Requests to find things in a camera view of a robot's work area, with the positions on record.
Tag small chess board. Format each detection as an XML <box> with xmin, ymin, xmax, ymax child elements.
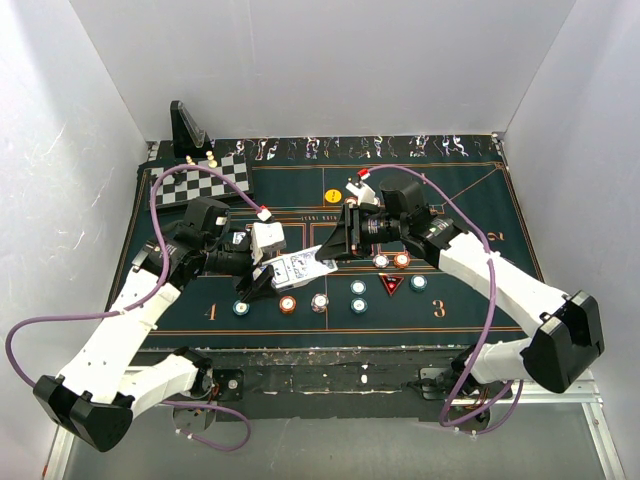
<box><xmin>155</xmin><ymin>155</ymin><xmax>253</xmax><ymax>210</ymax></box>

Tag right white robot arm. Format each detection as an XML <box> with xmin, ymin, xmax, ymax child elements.
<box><xmin>316</xmin><ymin>175</ymin><xmax>605</xmax><ymax>398</ymax></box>

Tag orange poker chip stack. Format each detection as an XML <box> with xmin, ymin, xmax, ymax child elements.
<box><xmin>279</xmin><ymin>296</ymin><xmax>297</xmax><ymax>315</ymax></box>

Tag green poker chip stack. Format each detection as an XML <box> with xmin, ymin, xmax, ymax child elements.
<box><xmin>350</xmin><ymin>298</ymin><xmax>368</xmax><ymax>315</ymax></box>

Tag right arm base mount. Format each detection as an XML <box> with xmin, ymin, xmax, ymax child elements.
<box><xmin>403</xmin><ymin>362</ymin><xmax>523</xmax><ymax>437</ymax></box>

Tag blue backed card deck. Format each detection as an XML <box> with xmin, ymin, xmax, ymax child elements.
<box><xmin>268</xmin><ymin>245</ymin><xmax>338</xmax><ymax>281</ymax></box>

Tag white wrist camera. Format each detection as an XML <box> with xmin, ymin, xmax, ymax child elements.
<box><xmin>346</xmin><ymin>179</ymin><xmax>380</xmax><ymax>206</ymax></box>
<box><xmin>250</xmin><ymin>222</ymin><xmax>286</xmax><ymax>265</ymax></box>

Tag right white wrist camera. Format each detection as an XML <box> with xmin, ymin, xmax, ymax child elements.
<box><xmin>346</xmin><ymin>179</ymin><xmax>380</xmax><ymax>206</ymax></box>

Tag card near left camera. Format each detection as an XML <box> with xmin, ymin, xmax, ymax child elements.
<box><xmin>232</xmin><ymin>231</ymin><xmax>251</xmax><ymax>250</ymax></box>

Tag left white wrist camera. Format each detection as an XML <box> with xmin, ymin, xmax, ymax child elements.
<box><xmin>250</xmin><ymin>222</ymin><xmax>286</xmax><ymax>265</ymax></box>

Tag black triangular stand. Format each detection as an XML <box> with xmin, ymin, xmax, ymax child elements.
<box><xmin>170</xmin><ymin>100</ymin><xmax>211</xmax><ymax>158</ymax></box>

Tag yellow big blind button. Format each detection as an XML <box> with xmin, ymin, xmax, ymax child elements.
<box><xmin>324</xmin><ymin>188</ymin><xmax>343</xmax><ymax>205</ymax></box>

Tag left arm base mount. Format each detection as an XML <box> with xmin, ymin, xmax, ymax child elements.
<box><xmin>169</xmin><ymin>368</ymin><xmax>250</xmax><ymax>440</ymax></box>

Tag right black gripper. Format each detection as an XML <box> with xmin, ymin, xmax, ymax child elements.
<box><xmin>314</xmin><ymin>203</ymin><xmax>407</xmax><ymax>262</ymax></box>

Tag aluminium rail frame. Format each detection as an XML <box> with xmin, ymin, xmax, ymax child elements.
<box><xmin>43</xmin><ymin>374</ymin><xmax>626</xmax><ymax>479</ymax></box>

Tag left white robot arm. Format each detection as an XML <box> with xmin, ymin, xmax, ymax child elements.
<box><xmin>33</xmin><ymin>198</ymin><xmax>282</xmax><ymax>452</ymax></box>

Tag green chips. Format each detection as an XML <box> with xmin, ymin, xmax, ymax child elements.
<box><xmin>410</xmin><ymin>275</ymin><xmax>428</xmax><ymax>292</ymax></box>
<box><xmin>232</xmin><ymin>301</ymin><xmax>250</xmax><ymax>316</ymax></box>

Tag green poker table mat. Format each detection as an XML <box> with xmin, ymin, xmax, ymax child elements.
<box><xmin>144</xmin><ymin>134</ymin><xmax>540</xmax><ymax>350</ymax></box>

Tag red triangular dealer button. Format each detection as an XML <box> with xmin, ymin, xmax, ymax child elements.
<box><xmin>379</xmin><ymin>273</ymin><xmax>404</xmax><ymax>297</ymax></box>

